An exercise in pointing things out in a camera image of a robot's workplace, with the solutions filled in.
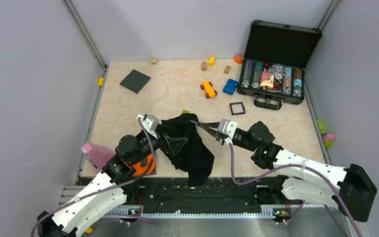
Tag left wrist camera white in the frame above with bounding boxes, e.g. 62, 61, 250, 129
137, 114, 159, 132

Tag orange round object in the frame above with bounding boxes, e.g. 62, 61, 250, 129
233, 54, 244, 64

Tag yellow lego brick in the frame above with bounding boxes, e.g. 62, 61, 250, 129
208, 56, 215, 66

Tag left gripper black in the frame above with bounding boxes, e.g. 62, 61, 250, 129
131, 124, 188, 164

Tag small yellow brick on rail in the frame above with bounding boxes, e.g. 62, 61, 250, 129
98, 78, 104, 86

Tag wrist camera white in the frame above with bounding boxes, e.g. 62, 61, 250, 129
218, 119, 238, 140
137, 114, 159, 132

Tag blue toy car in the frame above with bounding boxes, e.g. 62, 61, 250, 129
223, 79, 238, 95

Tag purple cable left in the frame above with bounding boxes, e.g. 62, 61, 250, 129
30, 118, 159, 237

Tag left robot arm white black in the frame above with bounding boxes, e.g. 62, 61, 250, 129
30, 129, 188, 237

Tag yellow wedge block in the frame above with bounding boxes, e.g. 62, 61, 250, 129
85, 227, 93, 234

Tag purple cable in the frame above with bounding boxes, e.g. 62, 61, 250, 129
227, 140, 363, 237
30, 118, 159, 237

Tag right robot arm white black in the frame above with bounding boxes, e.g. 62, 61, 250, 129
194, 119, 378, 222

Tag black garment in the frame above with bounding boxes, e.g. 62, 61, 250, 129
156, 113, 215, 186

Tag yellow toy car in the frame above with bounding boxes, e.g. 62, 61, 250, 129
200, 81, 218, 99

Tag tan wooden block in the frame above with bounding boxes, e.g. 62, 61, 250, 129
224, 65, 231, 74

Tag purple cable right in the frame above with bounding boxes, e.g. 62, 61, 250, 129
227, 140, 363, 237

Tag pink plastic piece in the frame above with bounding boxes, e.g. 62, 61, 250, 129
81, 142, 115, 171

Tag grey lego baseplate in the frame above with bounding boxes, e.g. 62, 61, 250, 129
119, 69, 151, 94

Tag black poker chip case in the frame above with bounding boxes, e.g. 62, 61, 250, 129
237, 20, 322, 110

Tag orange curved toy piece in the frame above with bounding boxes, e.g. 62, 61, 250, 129
126, 155, 156, 177

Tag brown wooden block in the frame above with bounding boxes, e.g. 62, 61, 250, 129
201, 61, 207, 71

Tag black square frame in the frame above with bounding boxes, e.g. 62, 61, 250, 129
229, 102, 246, 116

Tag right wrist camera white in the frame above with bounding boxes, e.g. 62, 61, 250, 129
218, 119, 238, 140

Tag pink green toys on rail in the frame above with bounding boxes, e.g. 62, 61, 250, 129
317, 119, 336, 148

